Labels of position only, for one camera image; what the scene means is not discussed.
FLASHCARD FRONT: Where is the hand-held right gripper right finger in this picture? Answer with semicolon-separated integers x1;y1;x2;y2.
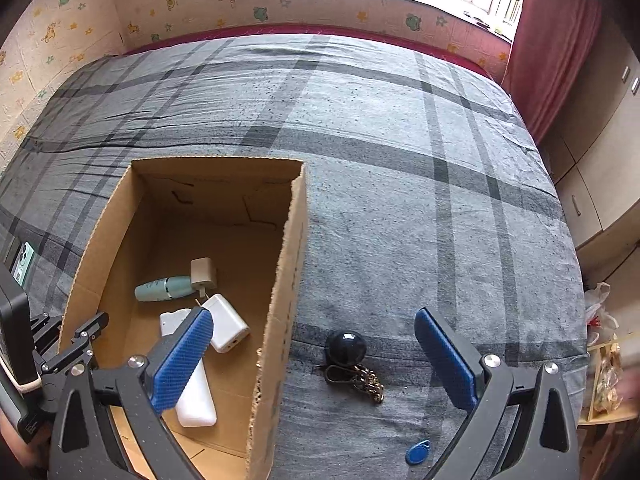
414;307;581;480

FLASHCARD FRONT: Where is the white plastic bag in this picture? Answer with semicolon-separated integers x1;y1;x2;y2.
582;282;621;346

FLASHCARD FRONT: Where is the beige wardrobe cabinet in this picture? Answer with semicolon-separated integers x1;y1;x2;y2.
540;15;640;281

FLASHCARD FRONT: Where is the blue key fob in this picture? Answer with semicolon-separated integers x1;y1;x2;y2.
404;439;432;465

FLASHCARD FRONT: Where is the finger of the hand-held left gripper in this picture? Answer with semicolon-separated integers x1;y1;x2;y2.
39;311;110;377
30;311;65;357

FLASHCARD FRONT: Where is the person's left forearm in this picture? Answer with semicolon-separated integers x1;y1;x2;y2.
0;410;36;468

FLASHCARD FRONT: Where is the large white charger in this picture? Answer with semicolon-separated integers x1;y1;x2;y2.
195;293;251;352

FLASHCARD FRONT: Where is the white remote control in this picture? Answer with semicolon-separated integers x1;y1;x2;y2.
159;308;218;428

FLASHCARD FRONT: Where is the grey plaid bed sheet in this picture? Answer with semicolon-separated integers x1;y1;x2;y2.
0;34;588;480

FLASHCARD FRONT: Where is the black round jar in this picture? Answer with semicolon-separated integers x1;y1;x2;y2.
326;330;368;367

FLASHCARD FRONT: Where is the small beige charger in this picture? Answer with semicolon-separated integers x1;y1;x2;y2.
190;257;218;298

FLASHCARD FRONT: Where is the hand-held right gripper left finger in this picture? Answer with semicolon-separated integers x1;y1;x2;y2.
50;306;216;480

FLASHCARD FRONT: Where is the red curtain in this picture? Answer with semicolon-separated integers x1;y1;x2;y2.
501;0;603;146

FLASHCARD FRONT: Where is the cardboard box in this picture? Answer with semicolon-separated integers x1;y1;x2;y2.
57;157;308;480

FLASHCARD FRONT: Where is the teal smartphone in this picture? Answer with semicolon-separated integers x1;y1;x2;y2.
14;241;35;287

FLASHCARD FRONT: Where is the gold keychain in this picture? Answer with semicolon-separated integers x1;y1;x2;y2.
315;362;386;405

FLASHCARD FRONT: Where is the red mattress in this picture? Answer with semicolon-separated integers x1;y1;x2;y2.
122;24;496;78

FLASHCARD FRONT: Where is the teal cosmetic bottle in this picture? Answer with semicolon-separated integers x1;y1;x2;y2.
134;276;197;303

